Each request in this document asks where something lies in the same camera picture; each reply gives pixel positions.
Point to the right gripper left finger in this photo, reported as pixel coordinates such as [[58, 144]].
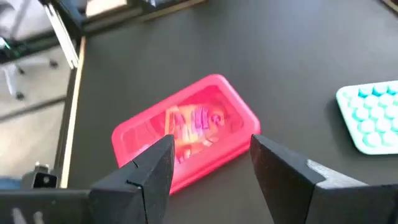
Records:
[[136, 193]]

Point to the teal calculator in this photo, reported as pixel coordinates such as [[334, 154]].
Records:
[[373, 121]]

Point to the pink plastic pencil case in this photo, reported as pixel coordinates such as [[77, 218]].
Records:
[[140, 137]]

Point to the small black metal mount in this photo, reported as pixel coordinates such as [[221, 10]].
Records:
[[45, 180]]

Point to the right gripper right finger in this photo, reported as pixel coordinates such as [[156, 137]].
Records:
[[286, 180]]

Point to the office chair base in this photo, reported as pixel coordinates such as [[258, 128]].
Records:
[[11, 74]]

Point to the black table mat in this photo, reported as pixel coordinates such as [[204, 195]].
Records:
[[280, 62]]

